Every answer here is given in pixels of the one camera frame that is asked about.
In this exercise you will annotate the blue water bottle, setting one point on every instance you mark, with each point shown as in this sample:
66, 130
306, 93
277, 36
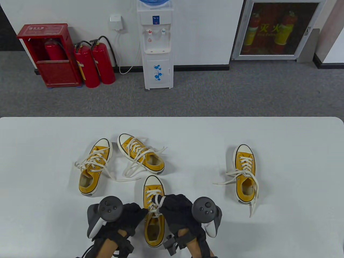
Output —
153, 2

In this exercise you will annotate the white shoe lace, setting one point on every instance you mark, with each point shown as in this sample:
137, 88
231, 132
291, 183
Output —
135, 148
153, 207
223, 182
78, 165

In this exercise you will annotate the red extinguisher cabinet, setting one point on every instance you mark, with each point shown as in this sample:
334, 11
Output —
57, 74

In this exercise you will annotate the person's left forearm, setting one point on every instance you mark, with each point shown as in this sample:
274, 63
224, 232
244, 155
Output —
107, 248

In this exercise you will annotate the person's left hand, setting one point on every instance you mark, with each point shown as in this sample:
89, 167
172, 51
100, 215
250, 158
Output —
131, 215

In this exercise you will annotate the white water dispenser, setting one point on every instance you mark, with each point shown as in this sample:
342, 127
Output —
157, 53

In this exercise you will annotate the person's right forearm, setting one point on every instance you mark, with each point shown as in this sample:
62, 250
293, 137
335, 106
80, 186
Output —
196, 247

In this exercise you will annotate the white wall box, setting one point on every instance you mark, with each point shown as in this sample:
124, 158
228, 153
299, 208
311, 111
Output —
116, 22

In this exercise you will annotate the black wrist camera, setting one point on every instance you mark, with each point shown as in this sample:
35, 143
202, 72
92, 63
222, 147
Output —
126, 247
170, 244

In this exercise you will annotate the glass door fire cabinet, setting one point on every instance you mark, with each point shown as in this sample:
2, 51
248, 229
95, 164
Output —
279, 29

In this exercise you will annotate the red yellow fire extinguisher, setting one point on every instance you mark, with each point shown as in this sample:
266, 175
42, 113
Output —
251, 35
285, 35

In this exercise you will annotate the yellow canvas shoe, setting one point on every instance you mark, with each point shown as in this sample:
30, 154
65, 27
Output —
103, 143
124, 138
243, 150
153, 181

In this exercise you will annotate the person's right hand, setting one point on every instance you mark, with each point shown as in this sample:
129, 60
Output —
177, 212

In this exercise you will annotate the black white handheld controller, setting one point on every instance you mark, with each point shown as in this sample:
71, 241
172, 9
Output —
204, 208
110, 208

